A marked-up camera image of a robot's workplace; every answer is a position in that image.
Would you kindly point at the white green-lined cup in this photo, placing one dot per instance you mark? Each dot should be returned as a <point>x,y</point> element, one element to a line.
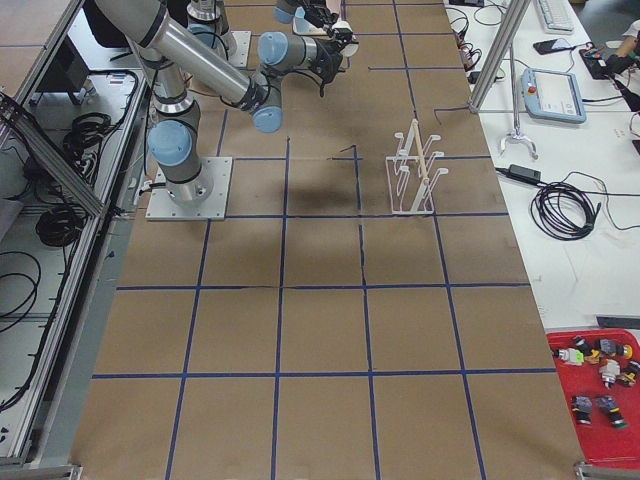
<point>300,24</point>

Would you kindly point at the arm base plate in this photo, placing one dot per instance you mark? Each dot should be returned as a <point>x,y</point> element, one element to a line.
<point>204,198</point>
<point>236,51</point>

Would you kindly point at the blue teach pendant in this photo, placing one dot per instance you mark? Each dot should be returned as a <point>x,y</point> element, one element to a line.
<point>552,95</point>

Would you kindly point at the aluminium frame post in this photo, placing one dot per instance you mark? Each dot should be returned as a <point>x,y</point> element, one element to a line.
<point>501,42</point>

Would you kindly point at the white keyboard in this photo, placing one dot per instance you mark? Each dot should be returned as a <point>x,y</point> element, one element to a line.
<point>554,16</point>

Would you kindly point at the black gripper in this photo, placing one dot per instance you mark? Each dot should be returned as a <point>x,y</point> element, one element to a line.
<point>329,56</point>
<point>317,16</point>

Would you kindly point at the black smartphone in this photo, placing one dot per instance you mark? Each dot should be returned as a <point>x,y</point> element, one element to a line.
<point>551,46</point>

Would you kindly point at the red parts tray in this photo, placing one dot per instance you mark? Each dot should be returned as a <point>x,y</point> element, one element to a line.
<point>599,374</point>

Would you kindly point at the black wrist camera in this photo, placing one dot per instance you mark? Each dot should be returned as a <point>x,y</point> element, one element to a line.
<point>342,33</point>

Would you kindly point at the white wire cup rack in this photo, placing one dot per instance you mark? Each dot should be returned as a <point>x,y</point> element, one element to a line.
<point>412,176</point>

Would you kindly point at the black power adapter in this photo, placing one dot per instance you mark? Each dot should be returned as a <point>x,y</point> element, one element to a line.
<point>524,174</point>

